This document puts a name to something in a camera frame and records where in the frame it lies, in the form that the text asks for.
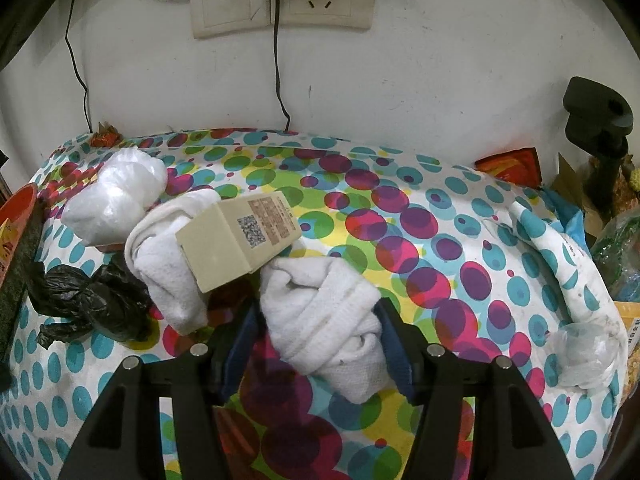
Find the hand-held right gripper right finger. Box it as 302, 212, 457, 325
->
376, 296, 576, 480

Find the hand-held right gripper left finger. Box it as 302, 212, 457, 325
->
57, 301, 262, 480

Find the white sock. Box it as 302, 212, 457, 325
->
124, 187, 223, 335
259, 256, 396, 405

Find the red round tray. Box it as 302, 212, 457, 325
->
0, 182, 48, 391

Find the beige small box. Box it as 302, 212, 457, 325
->
175, 191, 303, 293

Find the polka-dot tablecloth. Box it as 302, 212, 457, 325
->
0, 127, 628, 480

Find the black plastic bag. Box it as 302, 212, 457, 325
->
36, 262, 153, 348

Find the clear plastic bag bundle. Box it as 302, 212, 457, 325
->
550, 322, 623, 391

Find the white plastic bag bundle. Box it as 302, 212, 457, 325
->
61, 146, 168, 248

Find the blue plastic bag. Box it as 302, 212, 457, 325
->
542, 187, 586, 251

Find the red snack packet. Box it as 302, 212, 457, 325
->
475, 146, 543, 190

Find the orange white carton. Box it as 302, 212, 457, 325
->
612, 300, 640, 343

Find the clear bag of goods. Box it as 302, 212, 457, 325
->
590, 205, 640, 303

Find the orange candy wrapper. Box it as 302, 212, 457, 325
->
91, 122, 121, 148

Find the black adapter cable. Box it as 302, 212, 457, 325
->
271, 0, 292, 133

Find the thin black cable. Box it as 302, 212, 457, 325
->
65, 0, 95, 133

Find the white wall antenna socket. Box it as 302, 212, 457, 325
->
189, 0, 273, 39

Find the white wall power socket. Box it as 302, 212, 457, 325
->
270, 0, 377, 31

